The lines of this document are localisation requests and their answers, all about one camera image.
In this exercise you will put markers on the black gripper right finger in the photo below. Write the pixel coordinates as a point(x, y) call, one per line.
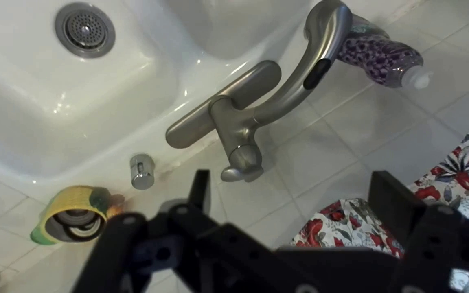
point(398, 208)

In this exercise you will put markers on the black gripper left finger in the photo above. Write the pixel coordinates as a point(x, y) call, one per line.
point(201, 189)

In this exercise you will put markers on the chrome sink faucet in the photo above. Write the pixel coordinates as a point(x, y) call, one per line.
point(294, 91)

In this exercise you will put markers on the chrome sink cap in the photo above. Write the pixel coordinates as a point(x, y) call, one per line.
point(143, 171)

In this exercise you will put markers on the white double sink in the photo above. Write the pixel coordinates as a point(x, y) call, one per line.
point(29, 107)

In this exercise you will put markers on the metal sink drain strainer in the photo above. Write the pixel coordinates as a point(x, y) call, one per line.
point(86, 29)

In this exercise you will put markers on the red floral curtain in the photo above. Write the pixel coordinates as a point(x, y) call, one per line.
point(463, 173)

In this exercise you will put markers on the yellow green sponge holder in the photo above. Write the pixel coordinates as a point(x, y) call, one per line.
point(61, 197)

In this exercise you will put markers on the purple dish soap bottle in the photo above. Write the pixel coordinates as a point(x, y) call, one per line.
point(379, 57)

